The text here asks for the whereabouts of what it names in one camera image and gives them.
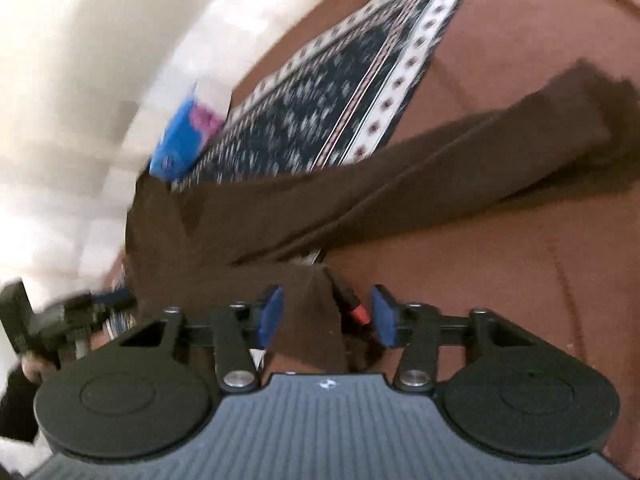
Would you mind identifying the person's left hand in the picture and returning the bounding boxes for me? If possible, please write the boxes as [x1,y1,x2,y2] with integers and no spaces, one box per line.
[22,352,56,384]

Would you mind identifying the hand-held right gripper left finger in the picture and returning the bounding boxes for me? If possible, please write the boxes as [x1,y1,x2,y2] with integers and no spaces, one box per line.
[75,285,286,393]

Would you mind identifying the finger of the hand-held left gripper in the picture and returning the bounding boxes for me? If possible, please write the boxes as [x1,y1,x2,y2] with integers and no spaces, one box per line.
[92,288,139,319]

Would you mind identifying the navy patterned mat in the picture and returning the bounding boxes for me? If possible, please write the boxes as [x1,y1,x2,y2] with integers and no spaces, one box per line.
[102,0,488,341]

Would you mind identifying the dark brown pants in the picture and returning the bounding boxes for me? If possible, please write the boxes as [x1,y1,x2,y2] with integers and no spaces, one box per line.
[122,60,636,376]

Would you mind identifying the light sheer curtain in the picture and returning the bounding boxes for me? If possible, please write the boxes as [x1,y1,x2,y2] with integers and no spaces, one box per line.
[0,0,371,291]

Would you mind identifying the blue tissue pack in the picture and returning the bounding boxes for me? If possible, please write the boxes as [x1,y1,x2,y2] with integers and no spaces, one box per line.
[149,80,227,183]

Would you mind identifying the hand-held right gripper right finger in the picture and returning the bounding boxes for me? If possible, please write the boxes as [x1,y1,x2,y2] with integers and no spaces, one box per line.
[370,284,581,393]

